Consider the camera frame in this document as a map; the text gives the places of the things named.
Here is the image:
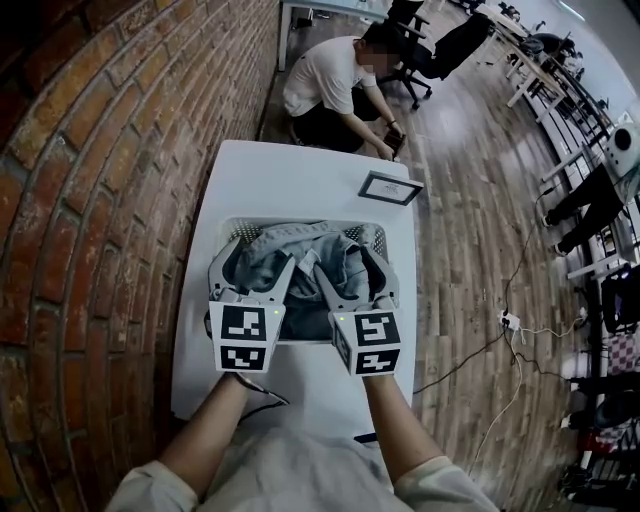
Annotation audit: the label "checkered cloth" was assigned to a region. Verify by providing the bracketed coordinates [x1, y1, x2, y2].
[606, 333, 640, 377]

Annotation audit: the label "black metal rack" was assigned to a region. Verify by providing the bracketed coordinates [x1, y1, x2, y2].
[563, 263, 640, 507]

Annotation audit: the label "black framed card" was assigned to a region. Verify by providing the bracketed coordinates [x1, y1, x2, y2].
[357, 170, 425, 207]

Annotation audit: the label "black office chair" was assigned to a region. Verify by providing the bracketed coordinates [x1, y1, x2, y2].
[387, 0, 432, 32]
[384, 12, 495, 112]

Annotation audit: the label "black floor cable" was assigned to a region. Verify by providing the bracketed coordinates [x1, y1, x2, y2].
[412, 327, 516, 395]

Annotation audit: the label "white plastic basket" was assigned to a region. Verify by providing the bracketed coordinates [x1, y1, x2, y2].
[206, 215, 401, 347]

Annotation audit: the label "white desk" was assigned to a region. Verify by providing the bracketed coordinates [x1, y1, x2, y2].
[277, 0, 392, 73]

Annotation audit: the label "grey clothes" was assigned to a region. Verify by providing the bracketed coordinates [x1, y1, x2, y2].
[238, 221, 384, 342]

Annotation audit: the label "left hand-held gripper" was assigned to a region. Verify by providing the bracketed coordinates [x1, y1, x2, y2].
[207, 238, 297, 374]

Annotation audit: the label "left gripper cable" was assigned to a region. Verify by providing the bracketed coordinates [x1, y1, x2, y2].
[238, 373, 291, 417]

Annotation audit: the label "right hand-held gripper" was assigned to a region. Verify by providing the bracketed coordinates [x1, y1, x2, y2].
[313, 246, 404, 378]

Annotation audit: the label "person's right forearm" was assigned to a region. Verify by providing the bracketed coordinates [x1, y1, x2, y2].
[361, 374, 451, 489]

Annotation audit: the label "white floor cable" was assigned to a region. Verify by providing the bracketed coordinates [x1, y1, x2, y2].
[467, 319, 594, 477]

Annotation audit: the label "person's white shirt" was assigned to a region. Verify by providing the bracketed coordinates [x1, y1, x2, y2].
[104, 427, 501, 512]

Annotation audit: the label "person's left forearm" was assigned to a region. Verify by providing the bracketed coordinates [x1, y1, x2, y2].
[157, 372, 251, 504]

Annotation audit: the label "row of white desks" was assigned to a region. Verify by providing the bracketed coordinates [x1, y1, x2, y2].
[474, 2, 617, 151]

